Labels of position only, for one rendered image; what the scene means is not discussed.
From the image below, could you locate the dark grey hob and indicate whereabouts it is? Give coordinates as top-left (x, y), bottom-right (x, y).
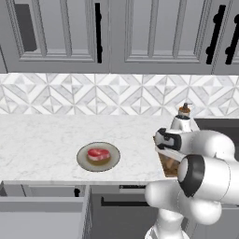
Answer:
top-left (192, 117), bottom-right (239, 138)

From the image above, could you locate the grey wide upper cupboard door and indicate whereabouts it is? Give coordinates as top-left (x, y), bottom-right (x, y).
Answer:
top-left (0, 0), bottom-right (111, 75)

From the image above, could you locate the brown soap dispenser bottle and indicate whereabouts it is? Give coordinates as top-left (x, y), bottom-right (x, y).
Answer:
top-left (177, 102), bottom-right (191, 119)

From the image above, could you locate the grey round plate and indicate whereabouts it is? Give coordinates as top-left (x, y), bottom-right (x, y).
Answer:
top-left (76, 141), bottom-right (121, 173)

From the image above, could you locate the grey open drawer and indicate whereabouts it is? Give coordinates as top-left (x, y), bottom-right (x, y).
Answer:
top-left (0, 181), bottom-right (91, 239)

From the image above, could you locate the grey narrow drawer front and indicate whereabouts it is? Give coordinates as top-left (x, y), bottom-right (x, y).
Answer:
top-left (89, 184), bottom-right (148, 196)

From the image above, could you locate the black knobbed cupboard handle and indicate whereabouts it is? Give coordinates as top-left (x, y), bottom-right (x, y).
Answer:
top-left (224, 13), bottom-right (239, 65)
top-left (205, 4), bottom-right (227, 65)

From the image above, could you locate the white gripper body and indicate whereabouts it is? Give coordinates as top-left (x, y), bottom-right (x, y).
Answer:
top-left (154, 147), bottom-right (185, 163)

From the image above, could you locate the black lower cupboard door handle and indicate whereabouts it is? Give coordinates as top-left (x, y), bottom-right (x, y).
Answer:
top-left (100, 197), bottom-right (151, 207)

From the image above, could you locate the brown wooden cutting board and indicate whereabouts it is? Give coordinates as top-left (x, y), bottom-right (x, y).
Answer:
top-left (153, 136), bottom-right (182, 178)

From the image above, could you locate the grey lower cupboard door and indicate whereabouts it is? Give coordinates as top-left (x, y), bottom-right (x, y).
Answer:
top-left (89, 193), bottom-right (162, 239)

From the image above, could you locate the black narrow drawer handle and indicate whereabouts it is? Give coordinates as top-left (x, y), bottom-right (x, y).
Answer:
top-left (119, 184), bottom-right (147, 190)

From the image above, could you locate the red raw meat steak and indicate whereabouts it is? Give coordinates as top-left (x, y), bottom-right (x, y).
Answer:
top-left (86, 148), bottom-right (112, 163)

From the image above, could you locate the black straight cupboard handle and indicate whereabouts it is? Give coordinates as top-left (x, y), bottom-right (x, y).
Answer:
top-left (94, 2), bottom-right (104, 64)

